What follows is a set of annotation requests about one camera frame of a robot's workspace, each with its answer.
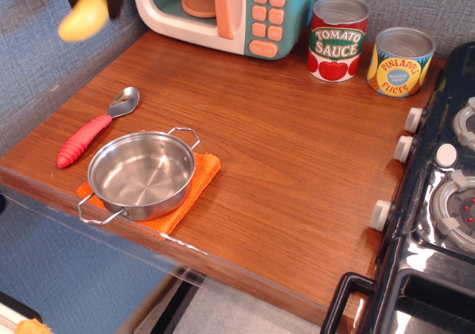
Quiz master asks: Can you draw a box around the yellow toy banana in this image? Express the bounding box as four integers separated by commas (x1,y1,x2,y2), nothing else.
58,0,110,42

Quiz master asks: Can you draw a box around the orange microwave turntable plate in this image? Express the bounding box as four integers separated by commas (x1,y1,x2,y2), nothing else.
181,0,216,19

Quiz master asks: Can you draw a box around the teal toy microwave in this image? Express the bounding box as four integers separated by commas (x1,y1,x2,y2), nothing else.
135,0,315,60

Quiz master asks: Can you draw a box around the stainless steel pot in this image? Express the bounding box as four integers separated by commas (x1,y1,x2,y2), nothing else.
77,127,200,225

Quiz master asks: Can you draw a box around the orange knitted cloth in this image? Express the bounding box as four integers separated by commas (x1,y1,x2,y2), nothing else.
76,151,222,236

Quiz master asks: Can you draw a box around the tomato sauce can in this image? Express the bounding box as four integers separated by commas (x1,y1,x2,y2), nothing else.
307,0,370,82

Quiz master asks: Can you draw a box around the pineapple slices can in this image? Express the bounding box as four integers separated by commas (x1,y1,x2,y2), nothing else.
367,27,436,98

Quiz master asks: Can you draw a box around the black toy stove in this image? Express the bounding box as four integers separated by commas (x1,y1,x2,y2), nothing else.
321,42,474,333

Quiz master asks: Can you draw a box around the red-handled metal spoon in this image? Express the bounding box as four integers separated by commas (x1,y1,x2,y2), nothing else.
56,87,140,168

